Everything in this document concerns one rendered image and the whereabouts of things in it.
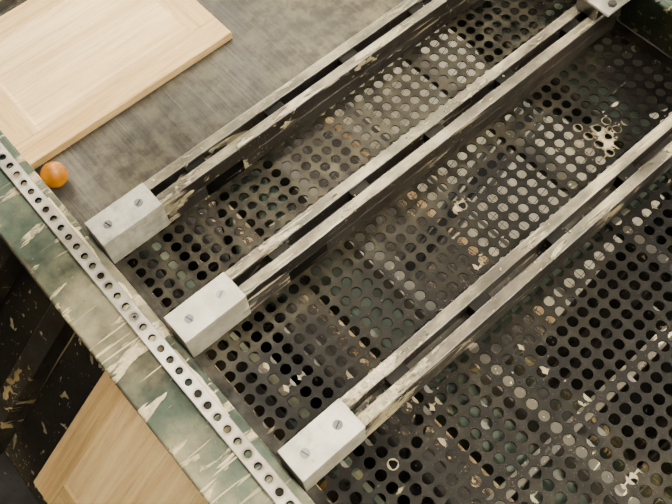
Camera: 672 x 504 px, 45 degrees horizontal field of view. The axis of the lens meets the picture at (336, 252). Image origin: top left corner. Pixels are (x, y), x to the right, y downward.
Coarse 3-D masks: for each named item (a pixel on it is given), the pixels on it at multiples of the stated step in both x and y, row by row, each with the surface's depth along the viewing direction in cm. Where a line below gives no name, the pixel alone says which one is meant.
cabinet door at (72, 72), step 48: (48, 0) 175; (96, 0) 175; (144, 0) 174; (192, 0) 173; (0, 48) 169; (48, 48) 169; (96, 48) 168; (144, 48) 168; (192, 48) 167; (0, 96) 163; (48, 96) 163; (96, 96) 162; (144, 96) 164; (48, 144) 157
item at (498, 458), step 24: (480, 0) 177; (480, 24) 174; (480, 48) 179; (552, 96) 169; (576, 96) 164; (624, 120) 161; (648, 120) 161; (600, 144) 167; (264, 216) 154; (264, 240) 159; (600, 240) 154; (312, 288) 153; (336, 288) 147; (336, 312) 150; (360, 312) 144; (480, 336) 143; (432, 384) 136; (456, 408) 136; (456, 432) 136; (480, 432) 134; (480, 456) 134; (504, 480) 132
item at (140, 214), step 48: (432, 0) 163; (336, 48) 159; (384, 48) 159; (288, 96) 155; (336, 96) 159; (240, 144) 149; (144, 192) 145; (192, 192) 148; (96, 240) 144; (144, 240) 148
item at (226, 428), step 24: (0, 144) 153; (24, 192) 148; (48, 216) 145; (72, 240) 143; (96, 264) 140; (120, 288) 138; (120, 312) 136; (144, 336) 134; (192, 384) 130; (216, 408) 128; (240, 432) 126; (240, 456) 124; (264, 480) 122
